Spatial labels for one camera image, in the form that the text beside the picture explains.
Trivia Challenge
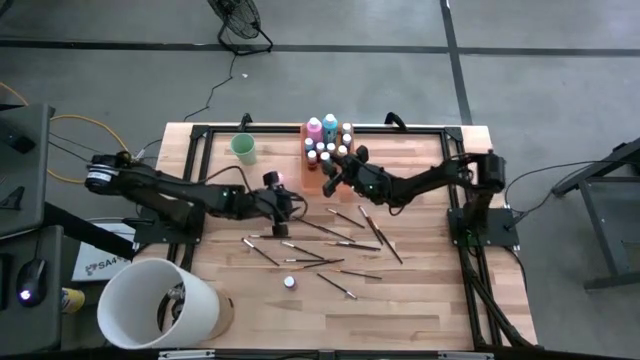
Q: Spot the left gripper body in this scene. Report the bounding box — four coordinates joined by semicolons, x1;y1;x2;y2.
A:
249;187;301;224

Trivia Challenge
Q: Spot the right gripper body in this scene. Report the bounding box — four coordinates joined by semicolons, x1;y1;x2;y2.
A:
347;159;396;206

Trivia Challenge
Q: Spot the large teal paint bottle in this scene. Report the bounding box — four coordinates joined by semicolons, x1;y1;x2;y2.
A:
322;113;340;145

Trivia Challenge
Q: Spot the dark paintbrush gold ferrule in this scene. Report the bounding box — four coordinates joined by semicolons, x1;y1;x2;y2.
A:
329;268;383;281
323;241;382;252
291;258;346;272

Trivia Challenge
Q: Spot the orange translucent plastic bin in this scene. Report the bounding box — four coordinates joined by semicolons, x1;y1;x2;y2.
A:
300;122;359;195

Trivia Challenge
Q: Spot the pale green ribbed cup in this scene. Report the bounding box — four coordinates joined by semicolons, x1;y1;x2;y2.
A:
230;132;258;166

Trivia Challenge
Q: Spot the black floor fan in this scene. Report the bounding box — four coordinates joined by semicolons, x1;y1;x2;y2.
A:
206;0;275;57

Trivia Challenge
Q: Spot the white sign board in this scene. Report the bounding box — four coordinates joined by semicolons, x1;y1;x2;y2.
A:
71;221;140;283

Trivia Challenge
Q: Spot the black diagonal desk bar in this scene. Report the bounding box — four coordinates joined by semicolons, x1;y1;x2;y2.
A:
43;201;137;262

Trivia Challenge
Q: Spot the yellow blue can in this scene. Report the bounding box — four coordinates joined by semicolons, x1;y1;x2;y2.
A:
61;286;87;315

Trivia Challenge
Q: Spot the black metal stand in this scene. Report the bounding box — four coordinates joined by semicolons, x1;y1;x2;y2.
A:
551;135;640;292

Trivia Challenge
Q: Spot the dark grey equipment case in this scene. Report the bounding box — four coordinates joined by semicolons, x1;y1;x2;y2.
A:
0;102;57;240

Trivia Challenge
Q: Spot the black computer mouse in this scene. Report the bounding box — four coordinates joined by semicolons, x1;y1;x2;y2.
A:
15;257;49;308

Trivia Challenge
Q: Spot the black side desk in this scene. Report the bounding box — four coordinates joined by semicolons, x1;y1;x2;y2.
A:
0;224;65;354

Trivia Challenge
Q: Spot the black left camera cable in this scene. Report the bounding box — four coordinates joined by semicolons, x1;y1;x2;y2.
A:
204;164;254;194

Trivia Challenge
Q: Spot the black aluminium rig frame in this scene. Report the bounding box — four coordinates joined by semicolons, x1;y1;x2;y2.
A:
167;123;539;351

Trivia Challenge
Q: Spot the black fan cable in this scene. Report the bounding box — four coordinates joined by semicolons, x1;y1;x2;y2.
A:
182;52;237;123

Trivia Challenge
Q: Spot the silver bracket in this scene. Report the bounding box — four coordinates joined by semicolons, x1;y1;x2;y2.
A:
437;350;495;360
157;349;217;360

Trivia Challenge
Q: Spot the yellow power cable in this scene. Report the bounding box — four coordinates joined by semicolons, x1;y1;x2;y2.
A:
0;81;132;185

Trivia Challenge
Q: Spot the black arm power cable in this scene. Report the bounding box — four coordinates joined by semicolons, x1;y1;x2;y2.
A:
503;159;617;232

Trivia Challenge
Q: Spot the black floor cable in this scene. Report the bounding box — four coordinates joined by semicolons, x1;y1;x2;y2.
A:
47;130;124;166

